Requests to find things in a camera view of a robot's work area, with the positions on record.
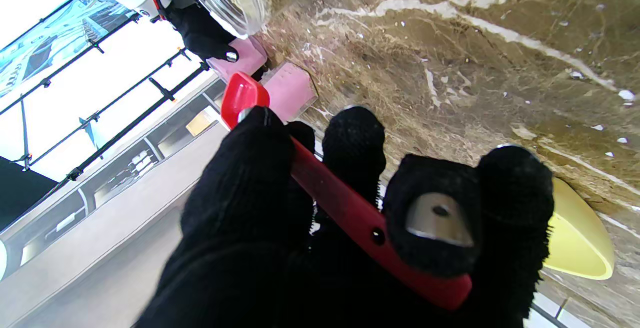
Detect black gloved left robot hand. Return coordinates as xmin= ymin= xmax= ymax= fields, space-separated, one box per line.
xmin=135 ymin=105 xmax=556 ymax=328

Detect built-in lit shelving alcove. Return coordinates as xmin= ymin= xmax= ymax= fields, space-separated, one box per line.
xmin=0 ymin=80 xmax=226 ymax=278

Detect pink container with white lid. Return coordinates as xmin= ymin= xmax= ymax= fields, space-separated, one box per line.
xmin=262 ymin=62 xmax=319 ymax=123

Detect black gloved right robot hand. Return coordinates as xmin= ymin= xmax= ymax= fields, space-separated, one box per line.
xmin=167 ymin=3 xmax=240 ymax=63

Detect beige patterned box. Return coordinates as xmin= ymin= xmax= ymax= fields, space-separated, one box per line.
xmin=186 ymin=110 xmax=217 ymax=137

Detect pink plastic measuring cup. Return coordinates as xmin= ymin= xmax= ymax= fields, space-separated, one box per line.
xmin=206 ymin=36 xmax=268 ymax=81

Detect red plastic measuring spoon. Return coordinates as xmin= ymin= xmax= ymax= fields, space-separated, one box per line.
xmin=221 ymin=71 xmax=473 ymax=311

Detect yellow plastic bowl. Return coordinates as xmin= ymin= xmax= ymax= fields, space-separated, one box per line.
xmin=542 ymin=177 xmax=616 ymax=281

